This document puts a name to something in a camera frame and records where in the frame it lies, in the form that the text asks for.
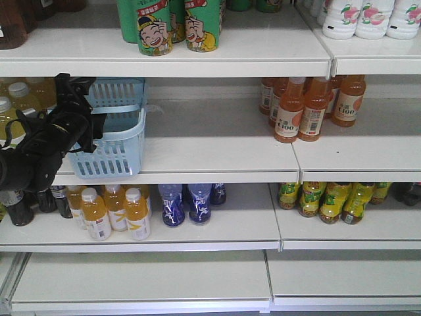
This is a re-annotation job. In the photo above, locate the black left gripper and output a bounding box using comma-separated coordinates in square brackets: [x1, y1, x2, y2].
[49, 73, 106, 153]

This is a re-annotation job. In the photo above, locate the light blue plastic basket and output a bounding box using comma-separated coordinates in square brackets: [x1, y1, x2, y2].
[66, 77, 147, 179]

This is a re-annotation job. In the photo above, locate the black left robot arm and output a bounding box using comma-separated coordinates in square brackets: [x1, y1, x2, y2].
[1, 73, 106, 192]

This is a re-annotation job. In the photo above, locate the pale yellow drink bottle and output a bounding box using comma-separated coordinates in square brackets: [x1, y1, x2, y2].
[1, 96, 24, 147]
[8, 82, 41, 111]

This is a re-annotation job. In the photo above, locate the dark tea bottle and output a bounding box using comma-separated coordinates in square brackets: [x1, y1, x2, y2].
[1, 190, 34, 226]
[50, 186, 72, 219]

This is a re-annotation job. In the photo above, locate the orange juice bottle white label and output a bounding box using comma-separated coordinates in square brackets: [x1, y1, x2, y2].
[82, 188, 112, 241]
[103, 184, 128, 232]
[124, 188, 151, 240]

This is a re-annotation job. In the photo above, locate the green cartoon drink can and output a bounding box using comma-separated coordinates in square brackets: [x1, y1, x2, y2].
[184, 0, 220, 53]
[133, 0, 172, 57]

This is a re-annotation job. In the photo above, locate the blue sports drink bottle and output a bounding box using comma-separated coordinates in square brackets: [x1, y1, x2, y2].
[187, 184, 211, 224]
[158, 184, 185, 227]

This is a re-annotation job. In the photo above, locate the peach C100 drink bottle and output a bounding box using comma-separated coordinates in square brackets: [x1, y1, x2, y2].
[332, 74, 366, 127]
[274, 77, 306, 144]
[298, 77, 332, 142]

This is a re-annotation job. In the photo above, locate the white metal shelving unit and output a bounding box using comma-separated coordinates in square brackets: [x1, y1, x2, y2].
[1, 1, 420, 315]

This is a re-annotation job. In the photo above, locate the yellow iced tea bottle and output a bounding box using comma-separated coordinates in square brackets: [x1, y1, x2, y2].
[341, 182, 375, 224]
[319, 182, 352, 224]
[299, 181, 327, 217]

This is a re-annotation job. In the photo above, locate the white peach drink bottle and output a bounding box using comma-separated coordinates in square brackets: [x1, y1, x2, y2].
[322, 0, 362, 40]
[355, 0, 395, 40]

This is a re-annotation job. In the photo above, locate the dark cola bottle red label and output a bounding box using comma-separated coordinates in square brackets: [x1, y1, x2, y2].
[392, 182, 420, 206]

